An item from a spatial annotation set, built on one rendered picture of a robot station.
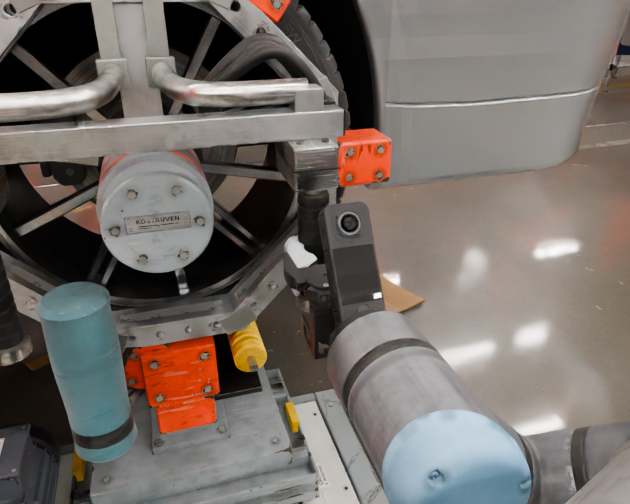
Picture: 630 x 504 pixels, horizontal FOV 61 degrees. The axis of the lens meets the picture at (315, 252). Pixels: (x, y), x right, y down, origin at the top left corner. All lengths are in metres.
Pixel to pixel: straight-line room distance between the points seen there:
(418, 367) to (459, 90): 0.73
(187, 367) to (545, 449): 0.62
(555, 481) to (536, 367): 1.44
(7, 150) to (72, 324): 0.25
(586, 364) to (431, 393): 1.59
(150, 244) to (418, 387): 0.38
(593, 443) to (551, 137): 0.85
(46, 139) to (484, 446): 0.46
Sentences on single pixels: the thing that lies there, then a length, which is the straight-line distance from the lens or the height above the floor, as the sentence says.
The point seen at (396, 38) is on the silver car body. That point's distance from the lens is 0.99.
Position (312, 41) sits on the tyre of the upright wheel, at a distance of 0.87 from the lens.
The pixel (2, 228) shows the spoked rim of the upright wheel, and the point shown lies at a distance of 0.93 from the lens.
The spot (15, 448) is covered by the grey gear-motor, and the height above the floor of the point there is 0.43.
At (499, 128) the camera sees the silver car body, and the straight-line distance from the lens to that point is 1.13.
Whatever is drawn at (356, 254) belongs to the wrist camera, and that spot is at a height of 0.88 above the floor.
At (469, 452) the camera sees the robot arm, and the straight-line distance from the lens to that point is 0.37.
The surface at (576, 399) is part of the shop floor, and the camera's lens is 1.81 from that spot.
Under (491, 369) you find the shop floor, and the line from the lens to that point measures 1.83.
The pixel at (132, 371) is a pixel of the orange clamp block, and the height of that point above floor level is 0.54.
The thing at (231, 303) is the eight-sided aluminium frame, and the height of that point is 0.62.
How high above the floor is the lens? 1.11
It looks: 27 degrees down
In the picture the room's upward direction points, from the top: straight up
